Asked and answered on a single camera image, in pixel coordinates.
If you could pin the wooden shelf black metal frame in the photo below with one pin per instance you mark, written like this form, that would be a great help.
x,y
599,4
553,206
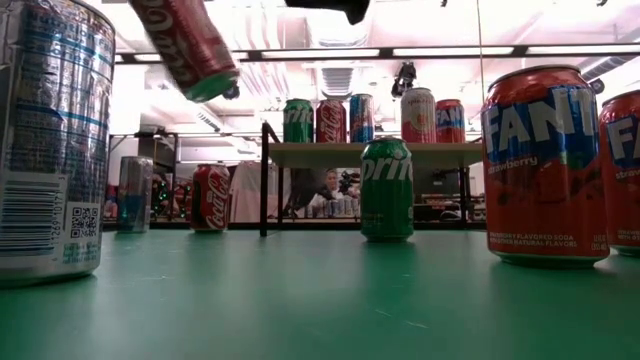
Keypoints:
x,y
440,155

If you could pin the blue slim energy drink can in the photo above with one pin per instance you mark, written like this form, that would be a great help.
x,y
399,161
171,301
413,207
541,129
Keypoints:
x,y
361,120
134,200

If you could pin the black metal table frame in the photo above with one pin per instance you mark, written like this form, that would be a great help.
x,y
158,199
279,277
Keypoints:
x,y
320,225

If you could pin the black round ceiling fixture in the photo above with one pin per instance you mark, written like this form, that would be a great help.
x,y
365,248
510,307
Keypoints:
x,y
596,86
232,93

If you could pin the black storage rack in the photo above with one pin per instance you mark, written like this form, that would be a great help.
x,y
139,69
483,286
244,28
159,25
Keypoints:
x,y
175,150

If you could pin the green table mat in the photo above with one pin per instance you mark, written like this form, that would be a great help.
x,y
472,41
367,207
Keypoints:
x,y
320,310

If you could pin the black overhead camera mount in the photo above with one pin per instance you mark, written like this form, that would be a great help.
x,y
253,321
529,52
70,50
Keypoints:
x,y
406,75

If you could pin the black overhead crossbar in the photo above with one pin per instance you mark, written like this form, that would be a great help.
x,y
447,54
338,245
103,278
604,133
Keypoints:
x,y
255,55

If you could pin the person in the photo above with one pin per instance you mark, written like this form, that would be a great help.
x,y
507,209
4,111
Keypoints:
x,y
330,182

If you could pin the white LED light strip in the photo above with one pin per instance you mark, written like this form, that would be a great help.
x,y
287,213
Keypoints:
x,y
452,51
582,49
147,57
320,53

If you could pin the red Fanta strawberry can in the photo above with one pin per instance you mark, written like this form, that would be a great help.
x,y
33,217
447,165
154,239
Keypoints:
x,y
622,200
450,125
545,190

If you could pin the green Sprite can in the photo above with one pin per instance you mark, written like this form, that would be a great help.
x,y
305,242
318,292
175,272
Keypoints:
x,y
298,122
386,200

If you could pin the white pink soda can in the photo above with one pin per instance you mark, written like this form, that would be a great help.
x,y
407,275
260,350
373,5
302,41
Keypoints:
x,y
417,120

